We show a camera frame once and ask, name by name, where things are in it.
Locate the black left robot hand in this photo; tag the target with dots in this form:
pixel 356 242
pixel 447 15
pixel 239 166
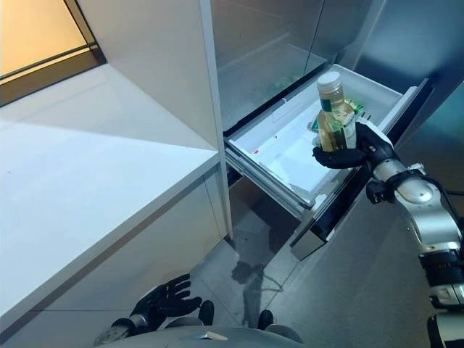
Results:
pixel 166 302

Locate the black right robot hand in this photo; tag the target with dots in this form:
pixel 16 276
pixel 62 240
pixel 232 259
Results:
pixel 340 159

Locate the yellow drink plastic bottle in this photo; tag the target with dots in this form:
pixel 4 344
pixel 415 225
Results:
pixel 335 134

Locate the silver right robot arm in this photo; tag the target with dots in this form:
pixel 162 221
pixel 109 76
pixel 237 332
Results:
pixel 427 214

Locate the white fridge drawer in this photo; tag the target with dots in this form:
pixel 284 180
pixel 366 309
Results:
pixel 282 152

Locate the stainless steel fridge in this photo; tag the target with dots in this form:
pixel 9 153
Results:
pixel 261 43

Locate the silver left robot leg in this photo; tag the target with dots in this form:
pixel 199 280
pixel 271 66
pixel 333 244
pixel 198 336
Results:
pixel 206 311

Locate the grey robot torso shell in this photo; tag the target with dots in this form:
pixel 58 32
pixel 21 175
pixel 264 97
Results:
pixel 203 340

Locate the lime green drink can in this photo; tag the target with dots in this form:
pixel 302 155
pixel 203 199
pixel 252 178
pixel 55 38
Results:
pixel 357 107

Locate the tall beige cabinet panel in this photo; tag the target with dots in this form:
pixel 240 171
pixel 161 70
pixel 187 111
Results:
pixel 152 72

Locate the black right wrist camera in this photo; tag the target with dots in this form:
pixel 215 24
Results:
pixel 378 193

